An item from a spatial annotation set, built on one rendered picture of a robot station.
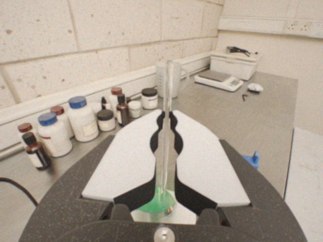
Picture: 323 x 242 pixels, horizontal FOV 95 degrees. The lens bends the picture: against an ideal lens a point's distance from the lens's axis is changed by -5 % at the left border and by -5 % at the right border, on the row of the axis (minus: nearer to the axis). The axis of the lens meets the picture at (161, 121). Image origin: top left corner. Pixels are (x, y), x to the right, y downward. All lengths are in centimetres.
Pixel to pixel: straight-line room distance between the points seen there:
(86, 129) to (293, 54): 141
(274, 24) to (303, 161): 106
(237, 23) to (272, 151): 113
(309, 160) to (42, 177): 72
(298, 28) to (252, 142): 101
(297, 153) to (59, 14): 83
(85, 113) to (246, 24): 131
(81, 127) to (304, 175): 62
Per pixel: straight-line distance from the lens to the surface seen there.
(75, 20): 64
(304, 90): 155
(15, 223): 44
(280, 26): 145
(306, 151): 65
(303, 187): 52
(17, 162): 57
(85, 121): 50
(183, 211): 26
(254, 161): 49
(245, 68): 118
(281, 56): 151
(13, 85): 61
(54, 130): 47
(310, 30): 144
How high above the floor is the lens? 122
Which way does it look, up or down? 33 degrees down
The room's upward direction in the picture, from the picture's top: 1 degrees clockwise
